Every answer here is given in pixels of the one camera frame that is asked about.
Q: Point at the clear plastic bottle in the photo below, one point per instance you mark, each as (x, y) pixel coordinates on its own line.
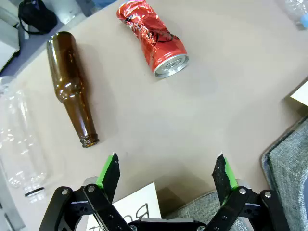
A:
(19, 134)

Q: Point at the white paper label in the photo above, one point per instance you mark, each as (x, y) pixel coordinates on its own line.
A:
(130, 207)

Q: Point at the brown glass bottle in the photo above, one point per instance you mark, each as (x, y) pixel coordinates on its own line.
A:
(69, 89)

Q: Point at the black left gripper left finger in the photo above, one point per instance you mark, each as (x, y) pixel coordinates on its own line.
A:
(103, 192)

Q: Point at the crushed red soda can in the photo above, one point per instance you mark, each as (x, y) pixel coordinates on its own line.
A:
(154, 38)

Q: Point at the black bag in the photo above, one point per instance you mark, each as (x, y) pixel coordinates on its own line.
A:
(36, 16)

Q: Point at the white box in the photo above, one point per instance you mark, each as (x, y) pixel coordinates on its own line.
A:
(8, 36)

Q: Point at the grey fabric basket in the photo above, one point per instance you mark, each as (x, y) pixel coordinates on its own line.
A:
(284, 173)

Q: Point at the clear bottle with blue cap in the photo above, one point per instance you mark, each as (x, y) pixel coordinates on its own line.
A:
(297, 10)

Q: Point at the white paper sheet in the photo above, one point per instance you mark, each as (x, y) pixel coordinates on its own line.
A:
(300, 92)

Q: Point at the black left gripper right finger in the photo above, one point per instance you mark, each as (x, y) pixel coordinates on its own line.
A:
(240, 199)

